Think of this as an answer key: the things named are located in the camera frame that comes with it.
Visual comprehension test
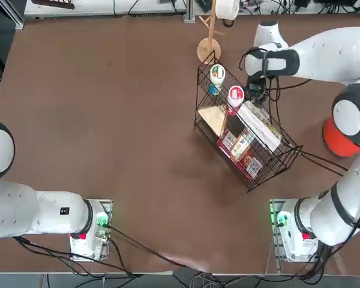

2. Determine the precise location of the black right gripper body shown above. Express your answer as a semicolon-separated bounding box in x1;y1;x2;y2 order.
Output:
242;78;271;103

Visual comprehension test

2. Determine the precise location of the orange bin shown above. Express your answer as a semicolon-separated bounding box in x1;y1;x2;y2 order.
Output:
323;116;360;158

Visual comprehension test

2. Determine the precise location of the red-lid white jar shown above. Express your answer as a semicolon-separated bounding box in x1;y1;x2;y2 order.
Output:
227;85;246;116

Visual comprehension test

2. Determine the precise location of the long white yellow box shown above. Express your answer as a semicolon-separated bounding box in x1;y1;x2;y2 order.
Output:
236;100;283;152

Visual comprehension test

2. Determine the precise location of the green-lid white jar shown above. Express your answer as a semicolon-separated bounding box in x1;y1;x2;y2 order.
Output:
209;64;227;91

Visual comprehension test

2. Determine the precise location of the wrapped triangle sandwich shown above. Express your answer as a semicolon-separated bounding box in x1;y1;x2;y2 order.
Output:
197;104;229;137

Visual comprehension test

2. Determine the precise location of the orange snack box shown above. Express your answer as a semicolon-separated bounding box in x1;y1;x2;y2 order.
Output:
230;135;250;162

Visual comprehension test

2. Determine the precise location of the red patterned snack box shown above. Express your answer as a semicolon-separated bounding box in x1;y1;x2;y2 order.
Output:
217;130;263;181

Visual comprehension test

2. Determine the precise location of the wooden roll holder stand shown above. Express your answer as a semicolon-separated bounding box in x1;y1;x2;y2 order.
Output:
197;0;226;65

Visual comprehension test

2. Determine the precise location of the white paper towel roll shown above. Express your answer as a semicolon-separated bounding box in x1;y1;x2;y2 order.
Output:
215;0;241;21

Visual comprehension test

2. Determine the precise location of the white bench top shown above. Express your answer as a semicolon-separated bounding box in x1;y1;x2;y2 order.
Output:
23;0;187;16

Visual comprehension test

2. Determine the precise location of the dark brown wooden rack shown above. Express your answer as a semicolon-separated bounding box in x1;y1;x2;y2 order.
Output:
31;0;76;10

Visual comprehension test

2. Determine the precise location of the black wire shelf rack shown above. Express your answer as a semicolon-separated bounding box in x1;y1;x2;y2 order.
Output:
193;50;304;193

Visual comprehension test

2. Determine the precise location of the aluminium profile post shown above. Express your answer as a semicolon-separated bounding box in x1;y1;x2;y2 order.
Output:
183;0;196;23

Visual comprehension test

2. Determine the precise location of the black cable on table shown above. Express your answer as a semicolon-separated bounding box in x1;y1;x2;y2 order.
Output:
106;223;212;275

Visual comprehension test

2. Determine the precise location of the aluminium frame rail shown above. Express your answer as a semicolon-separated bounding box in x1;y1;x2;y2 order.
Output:
0;0;25;30

